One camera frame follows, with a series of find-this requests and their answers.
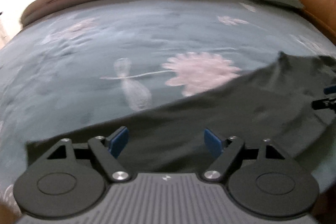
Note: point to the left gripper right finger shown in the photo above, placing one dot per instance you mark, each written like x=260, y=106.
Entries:
x=265, y=181

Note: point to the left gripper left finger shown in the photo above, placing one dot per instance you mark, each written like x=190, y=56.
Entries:
x=68, y=179

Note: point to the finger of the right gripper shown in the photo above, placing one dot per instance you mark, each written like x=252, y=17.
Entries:
x=326, y=103
x=329, y=90

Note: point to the dark green trousers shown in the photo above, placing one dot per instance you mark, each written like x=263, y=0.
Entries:
x=167, y=100

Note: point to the green floral bed sheet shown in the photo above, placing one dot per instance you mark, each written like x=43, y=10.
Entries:
x=247, y=28

